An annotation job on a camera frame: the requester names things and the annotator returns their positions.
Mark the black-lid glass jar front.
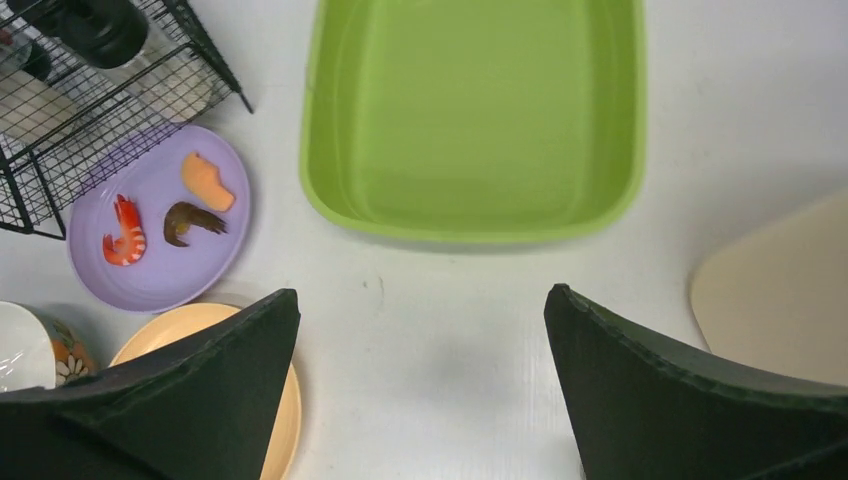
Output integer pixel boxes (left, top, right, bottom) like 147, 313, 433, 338
1, 28, 78, 149

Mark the green plastic tub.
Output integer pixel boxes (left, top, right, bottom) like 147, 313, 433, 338
300, 1, 647, 244

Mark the toy shrimp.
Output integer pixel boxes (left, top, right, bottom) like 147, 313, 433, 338
102, 194, 147, 267

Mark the dark toy mushroom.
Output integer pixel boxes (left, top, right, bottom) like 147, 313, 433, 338
163, 201, 227, 248

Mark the orange plate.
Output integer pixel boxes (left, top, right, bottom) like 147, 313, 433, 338
110, 302, 302, 480

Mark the black-lid glass jar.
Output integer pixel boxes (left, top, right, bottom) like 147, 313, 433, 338
1, 28, 78, 149
8, 1, 213, 123

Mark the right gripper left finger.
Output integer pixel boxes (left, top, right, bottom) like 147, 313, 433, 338
1, 289, 301, 479

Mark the beige waste bin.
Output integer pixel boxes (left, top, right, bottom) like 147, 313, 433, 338
689, 191, 847, 386

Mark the purple plate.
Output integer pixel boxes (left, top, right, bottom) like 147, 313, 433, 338
67, 125, 252, 313

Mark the white floral bowl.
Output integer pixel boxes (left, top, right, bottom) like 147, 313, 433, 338
1, 301, 98, 393

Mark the black wire rack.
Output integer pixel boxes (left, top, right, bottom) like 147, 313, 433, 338
1, 1, 243, 239

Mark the orange toy bread piece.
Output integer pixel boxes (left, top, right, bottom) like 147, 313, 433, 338
180, 152, 236, 212

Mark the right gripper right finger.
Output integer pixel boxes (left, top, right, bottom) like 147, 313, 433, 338
544, 284, 847, 479

